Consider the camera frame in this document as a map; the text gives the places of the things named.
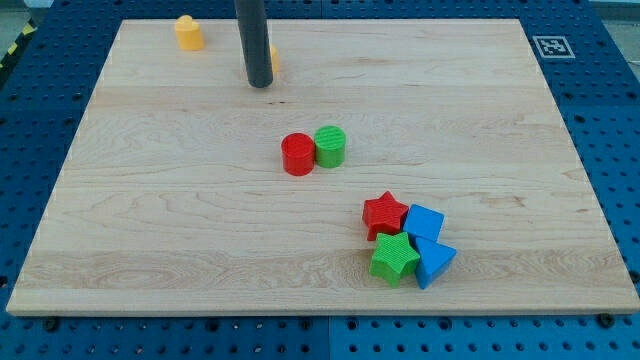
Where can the yellow heart block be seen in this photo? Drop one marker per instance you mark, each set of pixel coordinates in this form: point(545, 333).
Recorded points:
point(188, 33)

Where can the red star block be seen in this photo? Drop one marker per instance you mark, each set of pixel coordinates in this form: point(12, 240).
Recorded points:
point(383, 215)

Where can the red cylinder block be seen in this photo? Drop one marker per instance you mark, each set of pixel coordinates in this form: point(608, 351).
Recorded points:
point(298, 154)

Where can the green cylinder block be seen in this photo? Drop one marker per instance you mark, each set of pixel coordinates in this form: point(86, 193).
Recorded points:
point(330, 143)

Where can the blue triangle block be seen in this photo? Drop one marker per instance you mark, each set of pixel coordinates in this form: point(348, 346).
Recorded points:
point(435, 259)

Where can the yellow block behind rod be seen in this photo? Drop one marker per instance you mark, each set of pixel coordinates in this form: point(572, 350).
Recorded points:
point(275, 62)

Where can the blue cube block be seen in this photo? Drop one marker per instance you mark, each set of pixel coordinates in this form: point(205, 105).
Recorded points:
point(422, 222)

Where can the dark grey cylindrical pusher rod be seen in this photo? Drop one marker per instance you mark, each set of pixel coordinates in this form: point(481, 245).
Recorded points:
point(253, 30)

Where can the green star block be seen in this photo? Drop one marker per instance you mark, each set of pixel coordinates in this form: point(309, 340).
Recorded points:
point(393, 258)

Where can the white fiducial marker tag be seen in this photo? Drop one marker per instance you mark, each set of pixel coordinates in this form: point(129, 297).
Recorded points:
point(553, 47)

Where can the wooden board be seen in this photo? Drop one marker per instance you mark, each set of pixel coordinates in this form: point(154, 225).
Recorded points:
point(173, 199)

